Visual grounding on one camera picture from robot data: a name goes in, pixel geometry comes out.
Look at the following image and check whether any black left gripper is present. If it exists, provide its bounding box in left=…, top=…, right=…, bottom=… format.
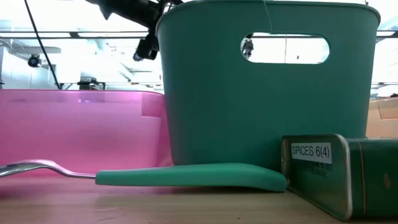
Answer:
left=133, top=30, right=160, bottom=62

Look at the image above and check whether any teal plastic bin with handles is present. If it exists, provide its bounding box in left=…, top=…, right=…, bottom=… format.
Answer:
left=155, top=0, right=381, bottom=171

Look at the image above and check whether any long ceiling light rail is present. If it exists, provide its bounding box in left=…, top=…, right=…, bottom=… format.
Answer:
left=0, top=30, right=398, bottom=39

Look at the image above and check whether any orange translucent plastic bin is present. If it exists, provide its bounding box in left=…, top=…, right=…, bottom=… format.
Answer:
left=365, top=96, right=398, bottom=139

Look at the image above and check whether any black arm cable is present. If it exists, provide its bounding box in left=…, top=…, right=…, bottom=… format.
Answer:
left=23, top=0, right=61, bottom=90

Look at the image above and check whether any spoon with teal handle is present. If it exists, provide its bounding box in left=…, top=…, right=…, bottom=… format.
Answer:
left=0, top=159, right=287, bottom=193

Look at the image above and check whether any green rectangular spice tin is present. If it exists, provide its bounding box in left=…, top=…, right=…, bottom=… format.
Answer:
left=280, top=133, right=398, bottom=221

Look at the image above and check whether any pink translucent plastic bin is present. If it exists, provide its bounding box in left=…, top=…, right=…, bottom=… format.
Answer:
left=0, top=89, right=174, bottom=179

